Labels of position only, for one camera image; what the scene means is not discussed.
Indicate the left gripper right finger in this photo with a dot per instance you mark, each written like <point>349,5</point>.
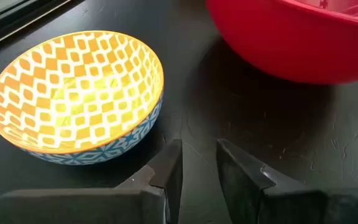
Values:
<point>291,205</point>

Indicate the orange checkered blue-patterned bowl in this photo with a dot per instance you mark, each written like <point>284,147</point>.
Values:
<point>76,93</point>

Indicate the large red plastic bowl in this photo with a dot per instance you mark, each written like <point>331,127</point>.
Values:
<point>291,40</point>

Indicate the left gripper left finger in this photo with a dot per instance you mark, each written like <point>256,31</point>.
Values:
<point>82,205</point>

